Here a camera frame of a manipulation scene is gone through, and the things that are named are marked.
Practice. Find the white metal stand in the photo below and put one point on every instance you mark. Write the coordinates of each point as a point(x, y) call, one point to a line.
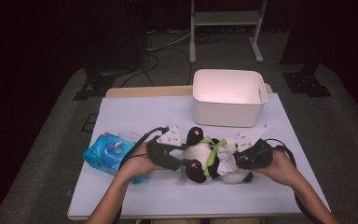
point(223, 18)

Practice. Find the black stand base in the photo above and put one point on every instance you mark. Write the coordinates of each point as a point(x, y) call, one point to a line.
point(94, 85)
point(306, 84)

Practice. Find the blue wet wipes pack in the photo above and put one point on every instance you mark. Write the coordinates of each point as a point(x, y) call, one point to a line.
point(99, 155)

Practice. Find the person's left hand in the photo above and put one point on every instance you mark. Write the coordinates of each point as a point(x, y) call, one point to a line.
point(136, 166)

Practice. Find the person's right hand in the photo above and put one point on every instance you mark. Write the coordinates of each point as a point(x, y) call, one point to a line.
point(279, 169)

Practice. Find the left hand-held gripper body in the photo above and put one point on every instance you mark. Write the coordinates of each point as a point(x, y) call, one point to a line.
point(158, 152)

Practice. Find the white plastic storage bin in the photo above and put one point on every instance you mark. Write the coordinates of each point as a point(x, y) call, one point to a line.
point(227, 115)

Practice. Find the panda plush toy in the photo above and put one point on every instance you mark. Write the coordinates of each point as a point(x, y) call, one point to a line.
point(199, 154)

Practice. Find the white wet wipe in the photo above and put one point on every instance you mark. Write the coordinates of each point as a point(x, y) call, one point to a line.
point(227, 163)

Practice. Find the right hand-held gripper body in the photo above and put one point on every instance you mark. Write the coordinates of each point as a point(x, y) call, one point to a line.
point(258, 155)

